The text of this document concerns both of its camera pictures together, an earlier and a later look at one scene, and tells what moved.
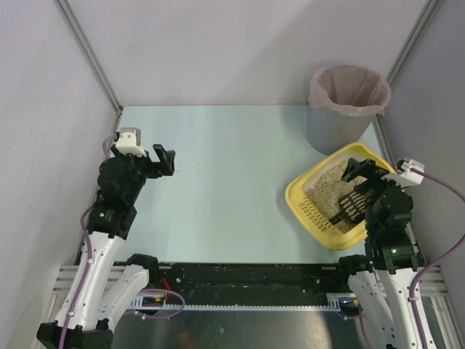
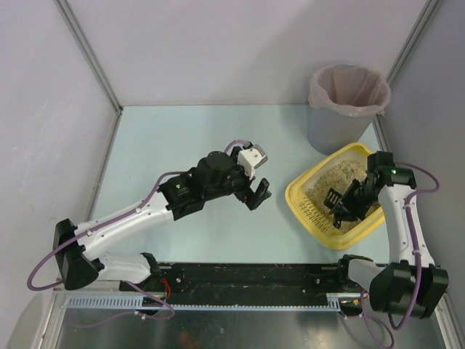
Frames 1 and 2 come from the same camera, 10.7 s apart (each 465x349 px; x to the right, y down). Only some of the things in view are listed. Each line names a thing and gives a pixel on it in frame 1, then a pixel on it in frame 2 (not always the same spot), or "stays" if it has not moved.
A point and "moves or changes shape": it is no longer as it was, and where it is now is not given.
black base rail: [243, 283] stays
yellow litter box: [311, 216] stays
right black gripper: [373, 176] to [349, 201]
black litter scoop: [352, 207] moves or changes shape
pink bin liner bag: [349, 89] stays
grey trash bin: [330, 132] stays
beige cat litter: [325, 191] stays
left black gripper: [151, 166] to [248, 193]
